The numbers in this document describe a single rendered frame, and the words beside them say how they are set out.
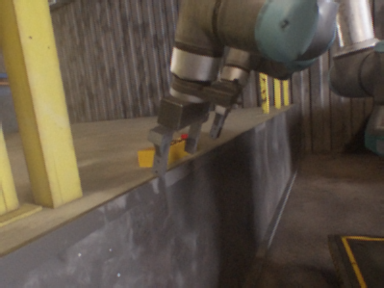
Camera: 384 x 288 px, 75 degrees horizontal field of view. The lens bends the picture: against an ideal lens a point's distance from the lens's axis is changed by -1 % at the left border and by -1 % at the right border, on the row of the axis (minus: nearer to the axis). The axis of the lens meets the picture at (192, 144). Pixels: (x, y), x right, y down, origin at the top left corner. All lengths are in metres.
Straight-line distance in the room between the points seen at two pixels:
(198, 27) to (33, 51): 0.28
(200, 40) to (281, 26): 0.14
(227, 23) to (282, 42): 0.09
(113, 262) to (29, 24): 0.44
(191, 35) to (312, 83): 3.65
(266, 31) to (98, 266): 0.46
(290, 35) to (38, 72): 0.41
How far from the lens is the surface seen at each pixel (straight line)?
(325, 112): 4.05
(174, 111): 0.45
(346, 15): 1.05
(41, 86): 0.52
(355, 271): 0.98
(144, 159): 0.72
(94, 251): 0.50
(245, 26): 0.38
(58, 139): 0.52
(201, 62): 0.45
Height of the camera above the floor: 0.87
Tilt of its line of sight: 9 degrees down
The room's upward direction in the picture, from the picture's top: 6 degrees counter-clockwise
